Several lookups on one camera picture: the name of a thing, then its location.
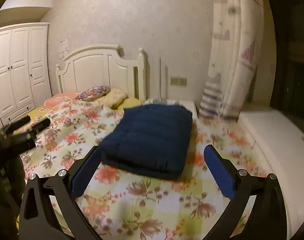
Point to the white wardrobe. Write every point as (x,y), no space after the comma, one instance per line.
(24,75)

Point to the printed striped curtain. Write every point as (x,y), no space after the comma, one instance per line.
(236,41)

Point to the yellow pillow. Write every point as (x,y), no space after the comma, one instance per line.
(128,103)

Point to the white nightstand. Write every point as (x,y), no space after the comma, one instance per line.
(189,105)

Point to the beige pillow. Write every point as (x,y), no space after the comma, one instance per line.
(112,99)

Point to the white window bench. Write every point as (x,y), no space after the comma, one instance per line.
(282,144)

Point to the patterned round pillow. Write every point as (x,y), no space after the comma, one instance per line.
(93,93)

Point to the navy blue puffer jacket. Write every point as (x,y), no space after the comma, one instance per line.
(151,140)

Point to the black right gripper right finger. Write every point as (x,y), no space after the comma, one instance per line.
(267,219)

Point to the yellow bed sheet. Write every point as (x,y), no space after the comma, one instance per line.
(36,115)

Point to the wall switch with paper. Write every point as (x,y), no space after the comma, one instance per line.
(63,48)

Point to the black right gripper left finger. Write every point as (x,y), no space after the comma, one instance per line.
(37,217)

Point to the wall socket panel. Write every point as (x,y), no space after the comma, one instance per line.
(178,81)

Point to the floral bed quilt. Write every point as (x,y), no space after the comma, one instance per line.
(122,205)

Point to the white wooden headboard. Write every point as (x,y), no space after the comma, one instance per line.
(101,64)

